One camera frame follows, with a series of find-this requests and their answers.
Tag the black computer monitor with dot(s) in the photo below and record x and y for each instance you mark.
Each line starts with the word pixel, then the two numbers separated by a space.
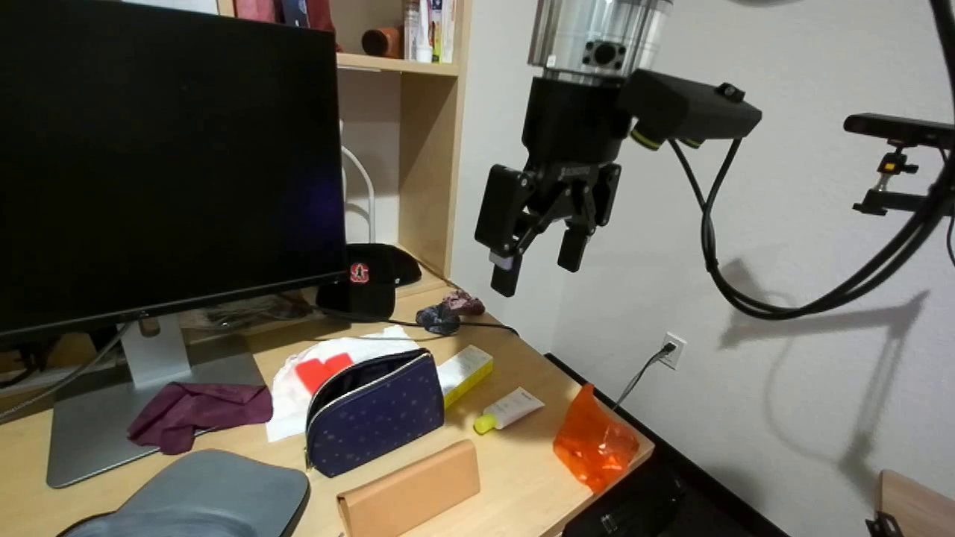
pixel 161 161

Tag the black cap with red badge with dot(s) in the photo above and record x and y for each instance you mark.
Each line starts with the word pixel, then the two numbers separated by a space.
pixel 367 290

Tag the white paper with red patch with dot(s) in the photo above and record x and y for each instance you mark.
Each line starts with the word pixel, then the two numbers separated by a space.
pixel 311 369

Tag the orange plastic bag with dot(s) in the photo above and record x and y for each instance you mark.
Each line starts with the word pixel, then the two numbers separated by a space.
pixel 593 442

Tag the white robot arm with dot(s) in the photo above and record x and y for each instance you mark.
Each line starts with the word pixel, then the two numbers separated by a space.
pixel 596 44

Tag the silver monitor stand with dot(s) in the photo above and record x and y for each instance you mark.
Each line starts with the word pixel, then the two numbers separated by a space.
pixel 92 432

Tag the purple cloth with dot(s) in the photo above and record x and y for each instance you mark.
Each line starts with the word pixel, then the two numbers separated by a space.
pixel 184 410

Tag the white wall socket with plug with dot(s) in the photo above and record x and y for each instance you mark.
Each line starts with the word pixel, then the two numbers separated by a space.
pixel 669 353

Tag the yellow and white box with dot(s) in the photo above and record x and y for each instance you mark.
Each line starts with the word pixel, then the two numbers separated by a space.
pixel 464 371

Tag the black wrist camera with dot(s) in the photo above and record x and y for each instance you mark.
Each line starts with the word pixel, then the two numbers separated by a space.
pixel 677 108

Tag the black camera on stand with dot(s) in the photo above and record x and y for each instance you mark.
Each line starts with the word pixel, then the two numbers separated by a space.
pixel 904 135

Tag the white bottles on shelf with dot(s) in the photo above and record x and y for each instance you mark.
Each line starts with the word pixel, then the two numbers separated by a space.
pixel 432 32

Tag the dark blue dotted pouch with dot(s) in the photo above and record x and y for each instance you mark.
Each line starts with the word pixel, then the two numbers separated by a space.
pixel 373 410

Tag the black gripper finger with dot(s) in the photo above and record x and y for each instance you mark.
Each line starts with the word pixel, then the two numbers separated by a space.
pixel 507 274
pixel 571 250

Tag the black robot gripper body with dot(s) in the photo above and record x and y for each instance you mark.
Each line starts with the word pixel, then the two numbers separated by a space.
pixel 571 135

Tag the small dark red tool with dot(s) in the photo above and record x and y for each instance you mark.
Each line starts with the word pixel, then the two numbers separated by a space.
pixel 449 316

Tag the white and yellow tube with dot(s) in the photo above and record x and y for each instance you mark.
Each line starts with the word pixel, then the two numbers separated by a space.
pixel 508 410

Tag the wooden shelf unit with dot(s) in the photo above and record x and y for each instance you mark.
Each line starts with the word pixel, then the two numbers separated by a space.
pixel 401 134

